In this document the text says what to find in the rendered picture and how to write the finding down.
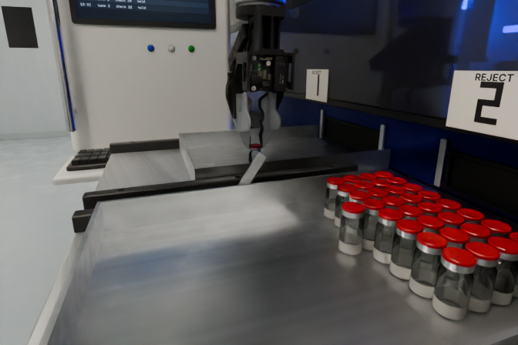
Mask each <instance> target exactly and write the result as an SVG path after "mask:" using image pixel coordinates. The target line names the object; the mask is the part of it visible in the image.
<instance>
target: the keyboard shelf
mask: <svg viewBox="0 0 518 345"><path fill-rule="evenodd" d="M74 157H75V156H73V157H71V158H70V159H69V160H68V162H67V163H66V164H65V165H64V166H63V167H62V168H61V169H60V170H59V172H58V173H57V174H56V175H55V176H54V178H53V179H52V182H53V185H55V186H57V185H65V184H73V183H87V182H95V181H99V180H100V178H101V176H102V174H103V171H104V169H105V168H101V169H85V170H76V171H67V170H66V167H67V166H68V164H70V163H71V161H72V160H73V159H74Z"/></svg>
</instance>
